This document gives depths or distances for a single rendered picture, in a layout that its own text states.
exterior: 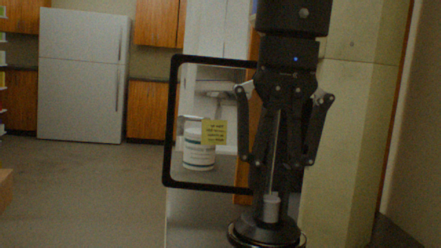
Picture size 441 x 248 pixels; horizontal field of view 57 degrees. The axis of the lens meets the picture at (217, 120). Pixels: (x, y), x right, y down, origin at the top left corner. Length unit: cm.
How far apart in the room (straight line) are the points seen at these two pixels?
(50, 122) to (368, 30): 541
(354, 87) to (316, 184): 23
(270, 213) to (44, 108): 558
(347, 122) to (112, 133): 513
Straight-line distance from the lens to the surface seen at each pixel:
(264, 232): 53
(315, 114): 54
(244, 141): 52
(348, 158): 94
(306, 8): 49
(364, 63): 92
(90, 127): 592
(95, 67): 581
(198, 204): 127
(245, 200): 130
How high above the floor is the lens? 140
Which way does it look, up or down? 9 degrees down
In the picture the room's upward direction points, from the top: 6 degrees clockwise
